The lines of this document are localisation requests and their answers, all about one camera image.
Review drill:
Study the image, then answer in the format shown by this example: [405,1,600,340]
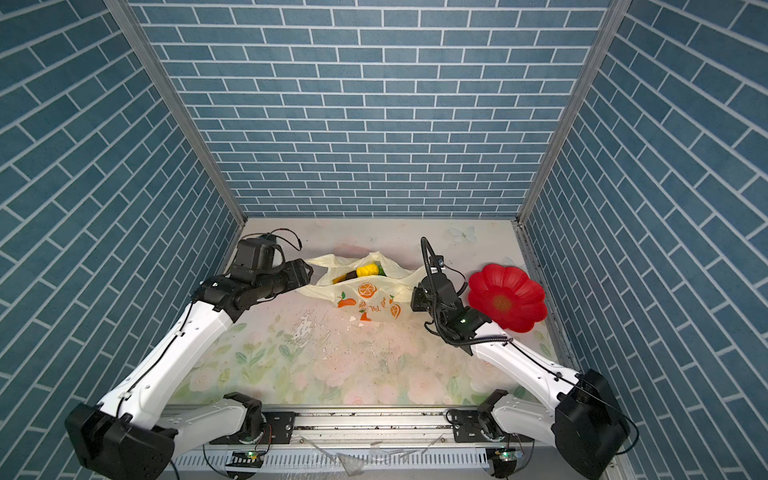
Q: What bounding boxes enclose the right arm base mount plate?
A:
[444,408,532,443]

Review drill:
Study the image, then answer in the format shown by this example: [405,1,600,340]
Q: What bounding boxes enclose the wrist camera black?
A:
[424,252,447,277]
[230,233,284,274]

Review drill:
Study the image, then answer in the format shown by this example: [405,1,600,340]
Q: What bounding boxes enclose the left circuit board with wires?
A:
[224,451,264,480]

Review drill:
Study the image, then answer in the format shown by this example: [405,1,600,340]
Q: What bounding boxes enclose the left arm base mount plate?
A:
[210,411,297,446]

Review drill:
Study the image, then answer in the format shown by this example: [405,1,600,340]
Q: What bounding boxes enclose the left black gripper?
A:
[254,256,316,299]

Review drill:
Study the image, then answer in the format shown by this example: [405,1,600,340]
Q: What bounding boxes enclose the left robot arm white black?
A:
[65,259,313,479]

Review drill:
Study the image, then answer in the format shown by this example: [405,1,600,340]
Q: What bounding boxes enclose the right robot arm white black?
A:
[411,267,634,479]

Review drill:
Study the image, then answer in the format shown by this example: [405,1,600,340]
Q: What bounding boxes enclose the right circuit board with wires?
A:
[485,447,525,479]

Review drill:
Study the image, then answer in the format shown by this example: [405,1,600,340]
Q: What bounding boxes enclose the crumpled clear plastic wrap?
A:
[294,434,445,477]

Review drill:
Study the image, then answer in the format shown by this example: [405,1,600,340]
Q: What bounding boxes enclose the yellowish plastic fruit-print bag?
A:
[299,251,426,323]

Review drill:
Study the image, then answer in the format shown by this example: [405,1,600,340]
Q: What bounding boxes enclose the yellow lemon toy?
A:
[355,262,384,278]

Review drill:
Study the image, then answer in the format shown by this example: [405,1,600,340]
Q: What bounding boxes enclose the aluminium front rail frame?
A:
[104,403,637,480]

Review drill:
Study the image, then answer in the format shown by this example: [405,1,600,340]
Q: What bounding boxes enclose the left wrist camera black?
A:
[230,233,284,274]

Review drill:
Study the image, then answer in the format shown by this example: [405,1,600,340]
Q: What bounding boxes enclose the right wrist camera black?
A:
[424,252,447,277]

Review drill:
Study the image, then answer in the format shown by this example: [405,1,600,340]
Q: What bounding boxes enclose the red flower-shaped plastic plate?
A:
[468,264,548,333]

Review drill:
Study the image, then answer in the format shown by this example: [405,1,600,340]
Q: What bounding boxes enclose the circuit board with wires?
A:
[224,451,264,480]
[485,447,525,479]

